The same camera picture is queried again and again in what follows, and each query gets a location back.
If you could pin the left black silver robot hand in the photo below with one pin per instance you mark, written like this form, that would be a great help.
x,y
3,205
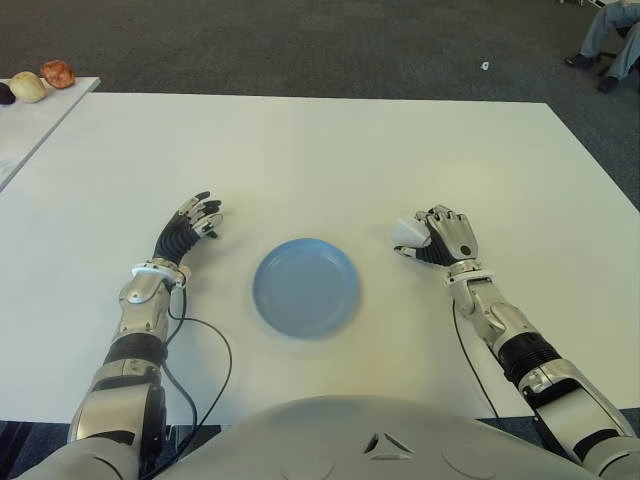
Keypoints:
x,y
172,242

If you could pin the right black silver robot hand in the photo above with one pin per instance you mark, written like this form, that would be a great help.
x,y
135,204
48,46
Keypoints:
x,y
452,240

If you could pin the white charger block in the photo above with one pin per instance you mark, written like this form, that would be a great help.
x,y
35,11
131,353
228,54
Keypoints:
x,y
407,234

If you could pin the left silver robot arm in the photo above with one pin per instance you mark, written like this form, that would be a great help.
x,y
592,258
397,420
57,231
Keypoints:
x,y
142,295

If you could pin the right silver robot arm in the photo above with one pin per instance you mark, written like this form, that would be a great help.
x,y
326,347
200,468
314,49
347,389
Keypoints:
x,y
480,300

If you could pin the blue round plate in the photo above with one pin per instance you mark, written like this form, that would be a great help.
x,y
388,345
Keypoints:
x,y
306,290

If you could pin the reddish brown bread roll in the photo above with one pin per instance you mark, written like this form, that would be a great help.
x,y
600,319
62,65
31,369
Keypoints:
x,y
58,74

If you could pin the beige bread roll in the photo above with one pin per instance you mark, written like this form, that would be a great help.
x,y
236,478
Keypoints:
x,y
28,87

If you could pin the grey robot torso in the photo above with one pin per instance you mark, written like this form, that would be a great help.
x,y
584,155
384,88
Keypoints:
x,y
380,440

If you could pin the dark bread roll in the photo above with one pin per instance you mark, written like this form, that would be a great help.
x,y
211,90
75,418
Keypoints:
x,y
6,94

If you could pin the seated person in jeans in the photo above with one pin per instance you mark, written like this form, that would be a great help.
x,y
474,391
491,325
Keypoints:
x,y
607,30

